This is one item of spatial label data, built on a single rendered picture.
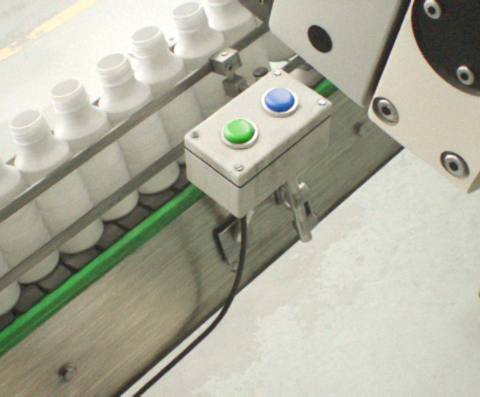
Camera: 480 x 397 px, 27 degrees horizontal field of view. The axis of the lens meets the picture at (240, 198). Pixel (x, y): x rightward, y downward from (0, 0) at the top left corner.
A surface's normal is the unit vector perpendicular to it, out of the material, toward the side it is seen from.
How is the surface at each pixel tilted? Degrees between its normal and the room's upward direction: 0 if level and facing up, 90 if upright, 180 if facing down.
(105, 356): 90
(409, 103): 90
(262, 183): 110
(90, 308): 90
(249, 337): 0
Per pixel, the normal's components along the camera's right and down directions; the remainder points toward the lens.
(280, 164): 0.72, 0.55
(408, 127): -0.65, 0.60
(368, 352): -0.25, -0.77
